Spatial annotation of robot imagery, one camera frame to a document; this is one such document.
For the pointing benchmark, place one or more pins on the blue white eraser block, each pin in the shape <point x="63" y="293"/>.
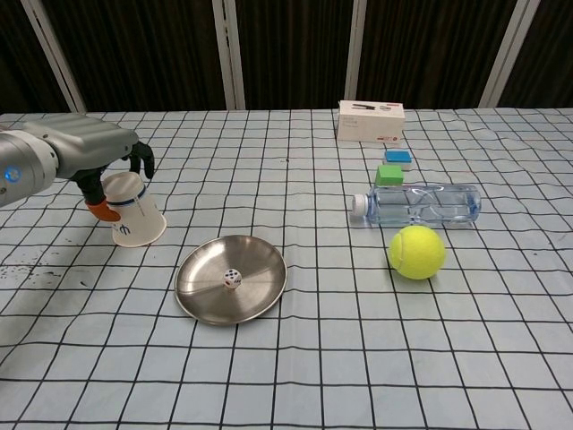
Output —
<point x="397" y="157"/>

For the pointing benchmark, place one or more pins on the white paper cup blue print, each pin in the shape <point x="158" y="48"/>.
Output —
<point x="139" y="219"/>

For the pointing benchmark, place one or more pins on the light blue checked tablecloth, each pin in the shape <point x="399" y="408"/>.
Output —
<point x="313" y="367"/>

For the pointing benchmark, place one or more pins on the white die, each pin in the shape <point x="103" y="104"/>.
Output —
<point x="232" y="280"/>

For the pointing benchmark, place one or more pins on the clear plastic water bottle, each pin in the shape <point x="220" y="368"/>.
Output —
<point x="421" y="206"/>

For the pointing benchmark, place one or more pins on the yellow tennis ball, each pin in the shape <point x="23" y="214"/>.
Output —
<point x="417" y="253"/>

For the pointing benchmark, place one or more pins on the white stapler box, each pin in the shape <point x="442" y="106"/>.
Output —
<point x="369" y="125"/>

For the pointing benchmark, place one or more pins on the green cube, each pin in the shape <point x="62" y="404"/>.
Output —
<point x="389" y="175"/>

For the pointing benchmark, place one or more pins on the left blue grey robot arm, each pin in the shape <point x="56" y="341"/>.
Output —
<point x="22" y="170"/>

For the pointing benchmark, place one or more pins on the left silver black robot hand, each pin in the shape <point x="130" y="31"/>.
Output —
<point x="85" y="143"/>

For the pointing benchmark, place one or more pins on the round steel plate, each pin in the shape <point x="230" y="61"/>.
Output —
<point x="210" y="300"/>

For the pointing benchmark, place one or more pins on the white metal frame post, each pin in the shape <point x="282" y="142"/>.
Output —
<point x="227" y="54"/>
<point x="508" y="54"/>
<point x="356" y="54"/>
<point x="56" y="62"/>

